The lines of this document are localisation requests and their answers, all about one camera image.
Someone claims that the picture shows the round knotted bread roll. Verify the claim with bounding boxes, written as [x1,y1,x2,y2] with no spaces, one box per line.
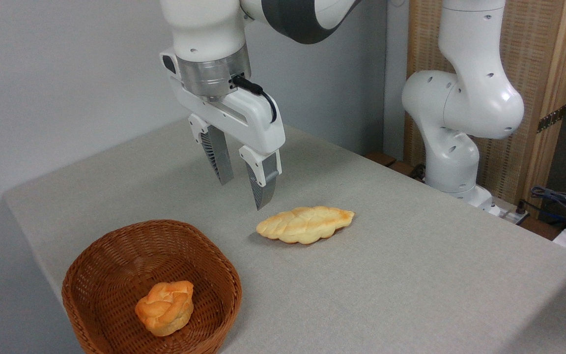
[135,280,195,337]

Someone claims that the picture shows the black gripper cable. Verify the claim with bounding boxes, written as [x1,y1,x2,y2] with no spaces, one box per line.
[231,74,279,124]

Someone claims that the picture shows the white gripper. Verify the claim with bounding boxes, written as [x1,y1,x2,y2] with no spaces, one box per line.
[160,47,286,211]

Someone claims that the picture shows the tangled dark cables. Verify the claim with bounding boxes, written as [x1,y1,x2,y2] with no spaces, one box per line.
[518,185,566,228]

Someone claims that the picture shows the long braided bread loaf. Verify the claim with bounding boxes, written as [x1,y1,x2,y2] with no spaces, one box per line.
[256,206,356,245]

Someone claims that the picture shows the brown wicker basket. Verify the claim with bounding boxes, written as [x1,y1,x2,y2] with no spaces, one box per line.
[61,219,243,354]

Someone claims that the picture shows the white power strip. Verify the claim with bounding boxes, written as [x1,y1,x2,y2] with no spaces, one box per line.
[489,198,530,226]

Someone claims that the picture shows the black screen hinge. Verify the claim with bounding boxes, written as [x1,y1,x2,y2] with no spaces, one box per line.
[537,104,566,134]

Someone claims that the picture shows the wooden woven folding screen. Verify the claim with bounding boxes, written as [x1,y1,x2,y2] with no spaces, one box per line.
[404,0,566,218]

